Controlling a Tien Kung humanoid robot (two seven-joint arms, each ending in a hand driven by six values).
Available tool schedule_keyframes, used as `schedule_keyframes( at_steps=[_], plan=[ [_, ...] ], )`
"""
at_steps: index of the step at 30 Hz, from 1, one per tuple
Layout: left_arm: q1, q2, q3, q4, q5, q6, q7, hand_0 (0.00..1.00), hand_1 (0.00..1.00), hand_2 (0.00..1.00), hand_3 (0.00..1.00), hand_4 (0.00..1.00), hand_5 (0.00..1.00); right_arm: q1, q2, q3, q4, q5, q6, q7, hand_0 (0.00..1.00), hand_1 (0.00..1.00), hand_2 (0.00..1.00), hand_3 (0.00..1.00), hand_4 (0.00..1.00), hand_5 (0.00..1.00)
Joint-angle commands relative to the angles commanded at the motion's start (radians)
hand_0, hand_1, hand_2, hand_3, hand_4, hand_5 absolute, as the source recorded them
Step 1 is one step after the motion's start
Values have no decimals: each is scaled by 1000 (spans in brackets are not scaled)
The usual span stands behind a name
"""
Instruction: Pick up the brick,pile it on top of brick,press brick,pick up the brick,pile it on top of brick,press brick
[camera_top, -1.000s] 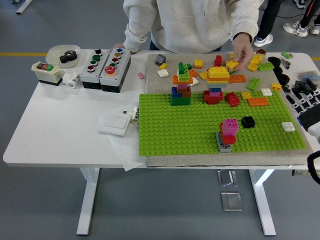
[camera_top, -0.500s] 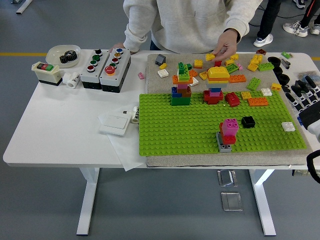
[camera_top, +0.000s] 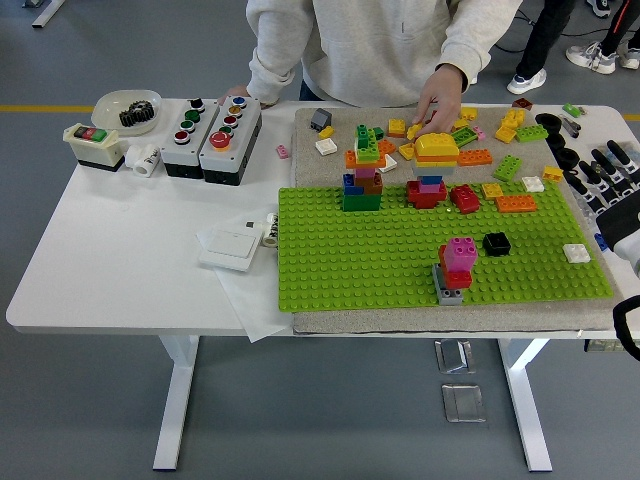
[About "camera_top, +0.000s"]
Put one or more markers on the small yellow brick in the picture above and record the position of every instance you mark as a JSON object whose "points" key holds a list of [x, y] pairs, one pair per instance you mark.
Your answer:
{"points": [[326, 132]]}

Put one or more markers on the white bowl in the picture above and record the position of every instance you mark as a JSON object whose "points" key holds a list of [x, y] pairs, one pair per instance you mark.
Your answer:
{"points": [[107, 112]]}

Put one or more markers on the yellow square brick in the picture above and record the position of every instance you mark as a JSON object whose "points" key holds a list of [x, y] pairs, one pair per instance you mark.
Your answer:
{"points": [[407, 151], [397, 127], [553, 173], [414, 131], [470, 113], [517, 115], [492, 190], [505, 134], [509, 122]]}

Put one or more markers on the white square brick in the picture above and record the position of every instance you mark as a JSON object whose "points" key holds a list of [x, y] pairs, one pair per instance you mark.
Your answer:
{"points": [[576, 253], [326, 146], [533, 184], [389, 164]]}

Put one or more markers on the black square brick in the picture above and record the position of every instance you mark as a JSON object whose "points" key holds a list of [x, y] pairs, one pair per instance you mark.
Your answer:
{"points": [[496, 244]]}

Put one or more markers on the pink square brick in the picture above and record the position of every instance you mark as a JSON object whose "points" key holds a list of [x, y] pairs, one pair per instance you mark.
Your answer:
{"points": [[462, 250], [460, 268]]}

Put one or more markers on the red square brick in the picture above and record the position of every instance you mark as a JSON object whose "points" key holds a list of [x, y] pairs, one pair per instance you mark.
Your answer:
{"points": [[457, 280]]}

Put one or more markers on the emergency-stop button control box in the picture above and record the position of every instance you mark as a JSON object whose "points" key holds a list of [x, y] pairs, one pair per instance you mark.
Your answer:
{"points": [[222, 160]]}

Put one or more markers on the white red-green switch box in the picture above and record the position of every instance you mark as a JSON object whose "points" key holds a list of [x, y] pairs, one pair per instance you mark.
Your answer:
{"points": [[95, 150]]}

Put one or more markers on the green-based multicolour brick tower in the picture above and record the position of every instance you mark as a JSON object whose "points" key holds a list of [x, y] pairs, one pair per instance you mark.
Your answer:
{"points": [[361, 200]]}

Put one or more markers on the person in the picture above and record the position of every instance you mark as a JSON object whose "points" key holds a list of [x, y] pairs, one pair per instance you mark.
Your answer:
{"points": [[542, 40], [590, 57], [370, 45]]}

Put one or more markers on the black gear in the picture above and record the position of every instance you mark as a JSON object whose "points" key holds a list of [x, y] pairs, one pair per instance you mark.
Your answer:
{"points": [[135, 114]]}

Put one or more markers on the person's left hand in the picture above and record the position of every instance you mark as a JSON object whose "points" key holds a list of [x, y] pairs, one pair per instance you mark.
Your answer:
{"points": [[442, 95]]}

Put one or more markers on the white wall switch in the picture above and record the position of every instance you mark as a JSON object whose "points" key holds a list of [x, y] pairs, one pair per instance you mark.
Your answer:
{"points": [[227, 247]]}

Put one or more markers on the white paper sheet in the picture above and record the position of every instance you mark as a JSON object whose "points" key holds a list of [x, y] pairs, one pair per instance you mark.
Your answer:
{"points": [[250, 305]]}

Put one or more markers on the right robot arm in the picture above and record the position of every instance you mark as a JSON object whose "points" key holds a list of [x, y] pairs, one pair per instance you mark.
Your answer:
{"points": [[617, 320]]}

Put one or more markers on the small blue brick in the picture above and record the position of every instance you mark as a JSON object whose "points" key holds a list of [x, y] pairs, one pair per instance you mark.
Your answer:
{"points": [[601, 240]]}

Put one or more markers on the white table leg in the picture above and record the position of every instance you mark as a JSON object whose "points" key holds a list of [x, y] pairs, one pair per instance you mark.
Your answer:
{"points": [[529, 425], [174, 425]]}

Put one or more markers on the long light green brick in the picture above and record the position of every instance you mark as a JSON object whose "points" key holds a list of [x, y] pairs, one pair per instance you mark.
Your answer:
{"points": [[532, 133], [507, 168]]}

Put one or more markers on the green studded baseplate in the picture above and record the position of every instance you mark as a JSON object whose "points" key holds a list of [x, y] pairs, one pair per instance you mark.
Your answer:
{"points": [[350, 260]]}

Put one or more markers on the small pink brick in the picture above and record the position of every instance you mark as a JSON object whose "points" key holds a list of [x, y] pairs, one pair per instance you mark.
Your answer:
{"points": [[283, 151], [480, 132]]}

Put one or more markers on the grey sloped brick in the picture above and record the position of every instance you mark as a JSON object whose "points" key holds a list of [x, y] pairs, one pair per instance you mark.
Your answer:
{"points": [[320, 119]]}

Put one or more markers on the white table foot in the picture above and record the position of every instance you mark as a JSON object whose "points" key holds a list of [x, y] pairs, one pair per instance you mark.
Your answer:
{"points": [[47, 12]]}

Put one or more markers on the person's right hand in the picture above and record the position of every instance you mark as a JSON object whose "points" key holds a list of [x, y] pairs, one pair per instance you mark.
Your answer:
{"points": [[234, 92]]}

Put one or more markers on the metal hand tool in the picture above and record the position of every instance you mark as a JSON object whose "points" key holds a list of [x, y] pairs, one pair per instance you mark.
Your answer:
{"points": [[571, 127]]}

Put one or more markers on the small orange brick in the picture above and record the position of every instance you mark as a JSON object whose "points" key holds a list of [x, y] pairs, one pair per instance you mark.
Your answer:
{"points": [[387, 147]]}

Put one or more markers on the small green keyed block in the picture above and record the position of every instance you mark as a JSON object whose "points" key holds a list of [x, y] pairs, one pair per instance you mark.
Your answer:
{"points": [[570, 109]]}

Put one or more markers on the white printed tube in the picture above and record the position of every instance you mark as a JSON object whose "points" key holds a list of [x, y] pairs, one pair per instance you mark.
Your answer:
{"points": [[270, 240]]}

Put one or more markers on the brown brick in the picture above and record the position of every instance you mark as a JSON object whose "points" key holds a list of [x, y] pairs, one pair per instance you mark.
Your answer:
{"points": [[522, 103]]}

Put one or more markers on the red-based yellow-domed brick tower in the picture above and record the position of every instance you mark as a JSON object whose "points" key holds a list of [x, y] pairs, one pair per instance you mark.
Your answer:
{"points": [[435, 147]]}

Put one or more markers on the grey-brown mat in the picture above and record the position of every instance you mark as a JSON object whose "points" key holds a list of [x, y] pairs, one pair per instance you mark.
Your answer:
{"points": [[350, 322]]}

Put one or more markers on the person's right forearm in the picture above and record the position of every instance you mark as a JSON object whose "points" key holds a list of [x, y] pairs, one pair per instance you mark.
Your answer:
{"points": [[270, 65]]}

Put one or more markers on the desk control panel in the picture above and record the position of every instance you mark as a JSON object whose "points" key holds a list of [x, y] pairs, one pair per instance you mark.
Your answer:
{"points": [[600, 345]]}

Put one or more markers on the white pipe tee fitting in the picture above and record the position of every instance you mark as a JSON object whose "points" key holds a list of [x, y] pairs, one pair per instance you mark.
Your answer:
{"points": [[142, 160]]}

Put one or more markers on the three-button control box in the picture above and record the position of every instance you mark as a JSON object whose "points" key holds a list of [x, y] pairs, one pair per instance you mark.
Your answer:
{"points": [[175, 155]]}

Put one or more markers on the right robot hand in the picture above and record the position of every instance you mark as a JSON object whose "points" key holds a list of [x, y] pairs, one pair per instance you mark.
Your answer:
{"points": [[620, 225]]}

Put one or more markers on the person's left forearm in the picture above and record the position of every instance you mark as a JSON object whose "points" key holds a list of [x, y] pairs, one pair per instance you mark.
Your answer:
{"points": [[475, 50]]}

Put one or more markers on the large red brick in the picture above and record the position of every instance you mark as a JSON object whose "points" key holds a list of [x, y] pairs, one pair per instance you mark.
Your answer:
{"points": [[465, 198]]}

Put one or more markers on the metal floor socket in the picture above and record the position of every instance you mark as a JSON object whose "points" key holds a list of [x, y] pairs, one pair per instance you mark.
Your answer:
{"points": [[464, 402], [454, 356]]}

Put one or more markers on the flat light green brick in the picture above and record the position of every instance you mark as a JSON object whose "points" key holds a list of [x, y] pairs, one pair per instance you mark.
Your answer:
{"points": [[467, 136]]}

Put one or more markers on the grey square brick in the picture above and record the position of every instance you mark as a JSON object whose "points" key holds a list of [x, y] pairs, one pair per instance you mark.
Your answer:
{"points": [[450, 297]]}

